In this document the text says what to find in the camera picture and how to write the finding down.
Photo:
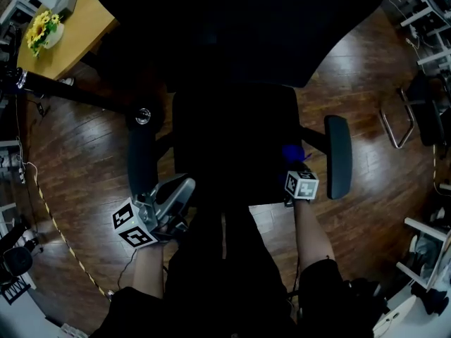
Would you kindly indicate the black coat stand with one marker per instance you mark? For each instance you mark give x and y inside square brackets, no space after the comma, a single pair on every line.
[88,97]

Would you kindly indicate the round wooden table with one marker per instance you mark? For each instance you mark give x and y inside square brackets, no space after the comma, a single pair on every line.
[81,37]

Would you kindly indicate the yellow black striped floor tape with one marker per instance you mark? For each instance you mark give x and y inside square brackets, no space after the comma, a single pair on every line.
[67,241]

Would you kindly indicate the small white floor object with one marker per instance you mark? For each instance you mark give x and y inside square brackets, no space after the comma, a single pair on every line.
[67,81]

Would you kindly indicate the sunflower bouquet in white pot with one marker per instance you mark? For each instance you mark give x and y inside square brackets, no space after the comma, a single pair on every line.
[40,30]

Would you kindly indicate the white desk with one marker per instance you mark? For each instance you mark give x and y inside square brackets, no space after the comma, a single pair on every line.
[419,14]
[435,57]

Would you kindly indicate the person's left forearm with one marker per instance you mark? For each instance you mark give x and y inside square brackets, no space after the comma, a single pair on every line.
[148,269]

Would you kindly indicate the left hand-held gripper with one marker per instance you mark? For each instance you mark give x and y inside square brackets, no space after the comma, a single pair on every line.
[135,220]

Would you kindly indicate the person's right forearm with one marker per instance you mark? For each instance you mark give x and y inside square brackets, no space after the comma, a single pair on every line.
[311,234]

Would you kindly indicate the black office chair seat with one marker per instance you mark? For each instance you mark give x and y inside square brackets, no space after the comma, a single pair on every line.
[232,146]

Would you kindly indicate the white shelf frame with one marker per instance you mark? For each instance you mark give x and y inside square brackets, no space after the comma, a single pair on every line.
[423,225]

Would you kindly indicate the blue cloth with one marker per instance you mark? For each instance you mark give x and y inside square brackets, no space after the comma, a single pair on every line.
[292,153]

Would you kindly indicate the black cloth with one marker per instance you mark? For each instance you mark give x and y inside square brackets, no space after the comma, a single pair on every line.
[433,299]

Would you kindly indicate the person's black clothing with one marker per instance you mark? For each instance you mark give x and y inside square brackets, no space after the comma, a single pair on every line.
[218,287]

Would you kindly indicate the white table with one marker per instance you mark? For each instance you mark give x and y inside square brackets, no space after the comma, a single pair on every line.
[391,315]

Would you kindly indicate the black chair with chrome frame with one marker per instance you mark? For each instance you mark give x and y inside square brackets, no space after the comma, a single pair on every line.
[430,118]

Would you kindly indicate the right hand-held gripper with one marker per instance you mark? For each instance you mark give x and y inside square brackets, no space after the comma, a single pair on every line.
[303,187]

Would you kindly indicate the black chair armrest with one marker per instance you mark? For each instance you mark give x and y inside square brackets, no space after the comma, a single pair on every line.
[141,160]
[338,157]

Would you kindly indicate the white chair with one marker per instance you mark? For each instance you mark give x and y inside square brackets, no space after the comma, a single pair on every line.
[14,7]

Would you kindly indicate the black floor equipment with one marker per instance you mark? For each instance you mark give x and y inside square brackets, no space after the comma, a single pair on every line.
[17,259]

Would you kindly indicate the white power strip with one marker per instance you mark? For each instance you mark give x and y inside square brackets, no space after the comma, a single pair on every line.
[22,176]

